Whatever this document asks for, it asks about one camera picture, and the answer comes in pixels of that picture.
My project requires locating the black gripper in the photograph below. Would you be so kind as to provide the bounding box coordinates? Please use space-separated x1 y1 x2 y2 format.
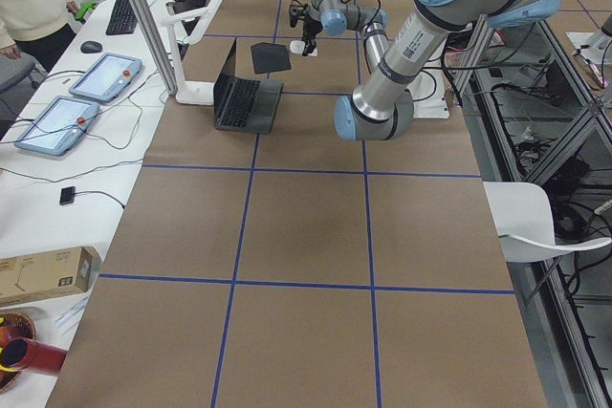
301 14 321 56

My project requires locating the white computer mouse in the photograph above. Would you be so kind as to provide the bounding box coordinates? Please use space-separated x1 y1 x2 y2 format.
289 40 317 56

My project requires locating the black mouse pad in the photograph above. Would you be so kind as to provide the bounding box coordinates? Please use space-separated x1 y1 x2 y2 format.
251 42 292 75

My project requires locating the grey laptop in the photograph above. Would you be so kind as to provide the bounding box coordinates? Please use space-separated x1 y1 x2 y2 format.
213 40 283 134

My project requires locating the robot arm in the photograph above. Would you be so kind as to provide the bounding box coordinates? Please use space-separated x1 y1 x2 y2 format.
291 0 561 140

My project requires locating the white desk lamp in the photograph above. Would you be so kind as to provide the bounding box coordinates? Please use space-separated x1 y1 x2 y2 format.
161 0 224 106

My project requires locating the black desk mouse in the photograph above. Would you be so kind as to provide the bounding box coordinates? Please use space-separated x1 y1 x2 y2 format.
79 40 103 54

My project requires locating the black keyboard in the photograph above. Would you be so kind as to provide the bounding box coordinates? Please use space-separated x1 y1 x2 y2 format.
105 0 138 35

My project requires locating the upper teach pendant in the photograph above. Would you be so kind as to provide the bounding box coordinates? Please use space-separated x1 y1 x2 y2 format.
69 53 142 103

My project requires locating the teach pendant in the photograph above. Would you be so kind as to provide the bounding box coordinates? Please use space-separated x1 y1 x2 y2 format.
14 97 100 157
69 53 142 103

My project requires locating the lower teach pendant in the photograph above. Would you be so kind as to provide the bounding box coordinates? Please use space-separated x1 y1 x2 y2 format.
14 97 100 157

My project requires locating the person in cream sweater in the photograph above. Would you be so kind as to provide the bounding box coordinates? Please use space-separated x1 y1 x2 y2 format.
1 0 78 71

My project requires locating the white chair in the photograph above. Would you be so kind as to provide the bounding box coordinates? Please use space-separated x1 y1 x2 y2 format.
483 182 611 263

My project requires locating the cardboard box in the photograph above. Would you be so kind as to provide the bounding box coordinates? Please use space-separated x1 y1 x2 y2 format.
1 247 99 307

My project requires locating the red cylinder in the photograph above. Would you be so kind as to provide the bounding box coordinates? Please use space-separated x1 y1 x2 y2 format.
1 337 67 376

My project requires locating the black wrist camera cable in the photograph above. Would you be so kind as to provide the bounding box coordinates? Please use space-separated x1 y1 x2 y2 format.
337 0 389 32

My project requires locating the aluminium frame post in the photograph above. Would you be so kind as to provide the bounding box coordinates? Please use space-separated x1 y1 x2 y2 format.
129 0 178 96

